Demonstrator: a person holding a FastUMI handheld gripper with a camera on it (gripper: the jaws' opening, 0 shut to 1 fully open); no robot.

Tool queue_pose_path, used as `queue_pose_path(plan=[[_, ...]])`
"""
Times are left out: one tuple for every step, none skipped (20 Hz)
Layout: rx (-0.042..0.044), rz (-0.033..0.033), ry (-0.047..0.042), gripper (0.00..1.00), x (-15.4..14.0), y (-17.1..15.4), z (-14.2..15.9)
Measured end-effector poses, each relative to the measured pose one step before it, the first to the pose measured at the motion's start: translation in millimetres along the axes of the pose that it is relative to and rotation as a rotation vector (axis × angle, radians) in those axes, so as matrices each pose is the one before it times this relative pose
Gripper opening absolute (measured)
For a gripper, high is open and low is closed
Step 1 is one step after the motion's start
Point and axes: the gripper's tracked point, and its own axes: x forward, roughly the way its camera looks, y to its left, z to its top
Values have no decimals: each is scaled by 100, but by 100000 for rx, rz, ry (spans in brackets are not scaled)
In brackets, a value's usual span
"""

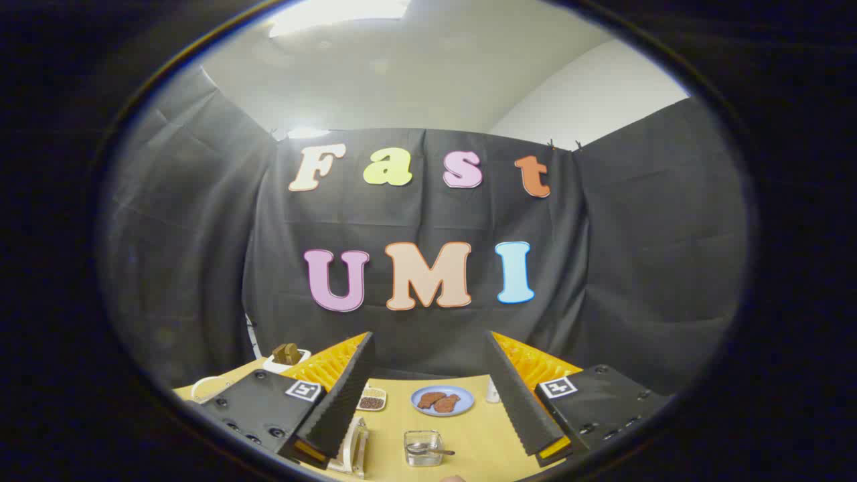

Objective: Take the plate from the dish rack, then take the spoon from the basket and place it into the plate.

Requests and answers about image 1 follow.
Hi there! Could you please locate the white toaster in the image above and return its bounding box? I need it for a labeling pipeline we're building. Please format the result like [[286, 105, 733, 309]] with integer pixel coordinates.
[[262, 348, 312, 374]]

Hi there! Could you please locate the pink plate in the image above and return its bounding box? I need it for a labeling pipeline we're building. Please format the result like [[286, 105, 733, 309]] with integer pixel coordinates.
[[328, 415, 370, 480]]

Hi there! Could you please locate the clear square basket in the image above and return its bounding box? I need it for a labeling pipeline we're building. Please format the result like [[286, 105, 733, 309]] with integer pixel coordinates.
[[403, 430, 447, 468]]

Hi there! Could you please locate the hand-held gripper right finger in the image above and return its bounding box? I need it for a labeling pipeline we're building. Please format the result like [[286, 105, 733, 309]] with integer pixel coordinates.
[[485, 331, 674, 468]]

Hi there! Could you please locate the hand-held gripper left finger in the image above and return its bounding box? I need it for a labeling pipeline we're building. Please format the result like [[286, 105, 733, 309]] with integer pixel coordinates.
[[181, 331, 376, 470]]

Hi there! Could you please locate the blue plate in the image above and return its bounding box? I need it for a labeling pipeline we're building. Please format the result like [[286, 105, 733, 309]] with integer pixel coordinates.
[[410, 386, 475, 418]]

